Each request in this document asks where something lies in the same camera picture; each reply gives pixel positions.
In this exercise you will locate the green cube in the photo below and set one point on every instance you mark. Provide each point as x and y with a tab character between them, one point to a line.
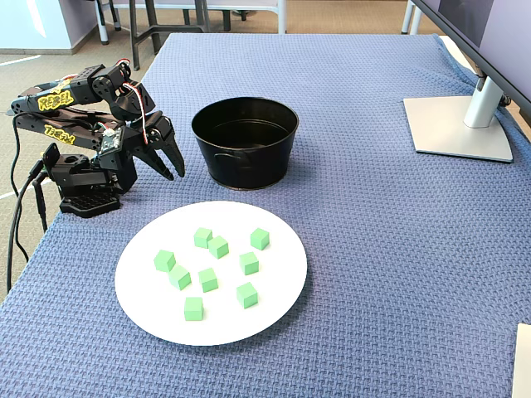
260	239
208	280
164	260
218	247
249	263
247	295
193	309
203	237
179	277

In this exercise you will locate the small wrist camera board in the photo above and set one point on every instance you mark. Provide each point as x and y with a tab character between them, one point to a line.
111	142

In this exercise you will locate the white box corner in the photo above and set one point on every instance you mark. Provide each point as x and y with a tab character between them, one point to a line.
523	365

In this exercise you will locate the computer monitor screen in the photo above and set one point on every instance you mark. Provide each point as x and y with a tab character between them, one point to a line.
498	25

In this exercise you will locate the white round plate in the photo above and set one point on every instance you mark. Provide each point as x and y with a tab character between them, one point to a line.
249	323

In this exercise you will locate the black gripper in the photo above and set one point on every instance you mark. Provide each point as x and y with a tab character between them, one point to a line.
154	141

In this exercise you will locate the blue woven tablecloth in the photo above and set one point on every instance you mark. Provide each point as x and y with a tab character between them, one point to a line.
373	248

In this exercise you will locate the dark chair base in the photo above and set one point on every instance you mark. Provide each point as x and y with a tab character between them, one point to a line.
226	20

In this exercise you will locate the white desk leg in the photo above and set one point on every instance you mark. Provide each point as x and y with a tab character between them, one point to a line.
408	18

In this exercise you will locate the black metal bucket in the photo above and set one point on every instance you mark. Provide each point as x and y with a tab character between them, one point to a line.
249	166

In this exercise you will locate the dark grey stool frame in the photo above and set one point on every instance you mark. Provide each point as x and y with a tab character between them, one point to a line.
135	49

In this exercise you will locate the white background table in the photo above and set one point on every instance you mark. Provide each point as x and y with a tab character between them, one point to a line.
103	29

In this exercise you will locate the silver monitor stand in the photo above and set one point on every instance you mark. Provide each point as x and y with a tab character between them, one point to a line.
448	128

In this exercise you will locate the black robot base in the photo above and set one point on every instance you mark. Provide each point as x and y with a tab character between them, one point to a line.
89	205

